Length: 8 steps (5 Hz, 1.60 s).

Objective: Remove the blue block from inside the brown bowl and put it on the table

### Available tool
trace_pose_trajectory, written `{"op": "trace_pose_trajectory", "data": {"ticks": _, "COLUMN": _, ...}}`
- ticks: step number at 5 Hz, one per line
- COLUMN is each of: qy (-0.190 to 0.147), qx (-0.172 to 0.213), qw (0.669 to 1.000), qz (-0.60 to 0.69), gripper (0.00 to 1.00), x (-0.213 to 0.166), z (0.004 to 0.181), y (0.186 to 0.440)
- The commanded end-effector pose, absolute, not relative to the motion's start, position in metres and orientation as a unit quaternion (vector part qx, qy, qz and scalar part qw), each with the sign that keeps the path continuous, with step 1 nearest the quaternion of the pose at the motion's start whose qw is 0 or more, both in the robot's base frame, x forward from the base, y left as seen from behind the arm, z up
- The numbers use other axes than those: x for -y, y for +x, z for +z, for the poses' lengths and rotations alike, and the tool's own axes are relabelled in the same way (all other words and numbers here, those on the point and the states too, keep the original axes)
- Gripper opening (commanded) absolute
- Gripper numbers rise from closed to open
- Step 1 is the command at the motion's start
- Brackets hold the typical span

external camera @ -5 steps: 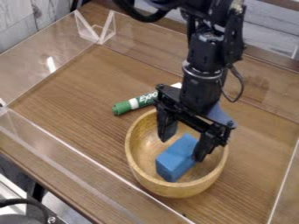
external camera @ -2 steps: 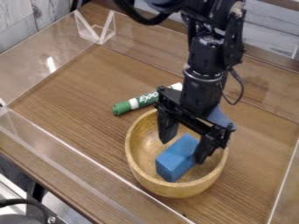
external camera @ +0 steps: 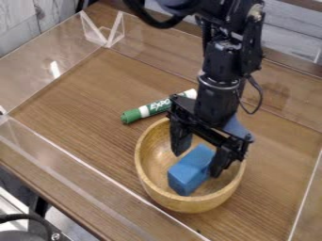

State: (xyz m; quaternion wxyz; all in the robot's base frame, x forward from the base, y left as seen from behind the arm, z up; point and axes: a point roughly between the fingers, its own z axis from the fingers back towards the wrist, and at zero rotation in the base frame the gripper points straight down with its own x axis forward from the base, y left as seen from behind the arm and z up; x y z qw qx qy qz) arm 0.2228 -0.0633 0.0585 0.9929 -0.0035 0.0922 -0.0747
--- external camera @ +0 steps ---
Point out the clear acrylic corner bracket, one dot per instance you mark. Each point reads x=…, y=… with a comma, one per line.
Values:
x=102, y=35

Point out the clear acrylic barrier wall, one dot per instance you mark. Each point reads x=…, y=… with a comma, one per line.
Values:
x=94, y=199

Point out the green Expo marker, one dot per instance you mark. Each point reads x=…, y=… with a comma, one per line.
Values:
x=146, y=111

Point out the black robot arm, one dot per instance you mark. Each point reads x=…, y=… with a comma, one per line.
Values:
x=232, y=24

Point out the brown wooden bowl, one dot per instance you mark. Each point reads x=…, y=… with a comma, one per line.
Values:
x=154, y=159

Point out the blue foam block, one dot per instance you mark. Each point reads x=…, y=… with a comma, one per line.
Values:
x=190, y=171

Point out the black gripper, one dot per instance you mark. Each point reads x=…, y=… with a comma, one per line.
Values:
x=209, y=117

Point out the black metal table leg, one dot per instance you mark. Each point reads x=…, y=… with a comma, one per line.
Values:
x=41, y=207

